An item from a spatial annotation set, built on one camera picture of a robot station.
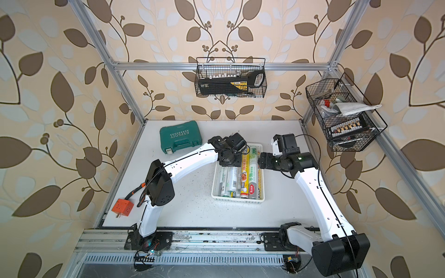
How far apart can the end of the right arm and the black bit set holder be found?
234 millimetres

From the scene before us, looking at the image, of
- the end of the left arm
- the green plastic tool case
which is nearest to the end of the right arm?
the end of the left arm

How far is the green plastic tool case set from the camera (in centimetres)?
105

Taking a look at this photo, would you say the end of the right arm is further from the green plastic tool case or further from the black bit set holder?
the green plastic tool case

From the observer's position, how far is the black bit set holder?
65cm

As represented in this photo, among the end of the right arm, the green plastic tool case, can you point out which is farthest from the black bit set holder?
the green plastic tool case

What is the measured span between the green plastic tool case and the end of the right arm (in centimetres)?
53

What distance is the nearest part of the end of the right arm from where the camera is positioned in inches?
20.0

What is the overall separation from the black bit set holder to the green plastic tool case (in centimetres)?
73

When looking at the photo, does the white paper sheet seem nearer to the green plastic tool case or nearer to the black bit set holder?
the black bit set holder
